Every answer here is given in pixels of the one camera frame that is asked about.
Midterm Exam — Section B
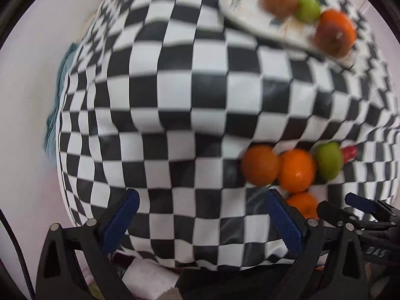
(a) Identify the black white checkered cloth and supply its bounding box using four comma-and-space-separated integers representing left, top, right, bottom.
56, 0, 399, 270

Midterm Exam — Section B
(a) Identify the floral ceramic oval plate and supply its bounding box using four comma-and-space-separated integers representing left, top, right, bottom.
218, 0, 358, 69

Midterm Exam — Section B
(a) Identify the orange mandarin with stem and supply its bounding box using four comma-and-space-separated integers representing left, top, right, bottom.
278, 148, 317, 194

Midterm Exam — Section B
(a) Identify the yellow red apple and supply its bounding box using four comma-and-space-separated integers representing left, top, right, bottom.
259, 0, 299, 19

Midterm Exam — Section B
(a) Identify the large orange on plate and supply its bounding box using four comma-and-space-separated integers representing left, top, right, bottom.
315, 9, 357, 58

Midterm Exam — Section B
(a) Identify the blue bed sheet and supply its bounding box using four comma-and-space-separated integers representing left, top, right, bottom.
43, 43, 78, 166

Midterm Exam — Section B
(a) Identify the red cherry tomato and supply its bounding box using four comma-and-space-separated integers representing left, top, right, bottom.
340, 145, 358, 164

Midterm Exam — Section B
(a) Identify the green apple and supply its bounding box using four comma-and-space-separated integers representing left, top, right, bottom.
295, 0, 321, 25
313, 141, 344, 182

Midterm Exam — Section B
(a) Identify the green apple on plate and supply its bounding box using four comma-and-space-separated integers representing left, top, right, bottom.
295, 0, 321, 25

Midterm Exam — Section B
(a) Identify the dark red apple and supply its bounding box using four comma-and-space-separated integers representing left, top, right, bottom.
313, 22, 351, 58

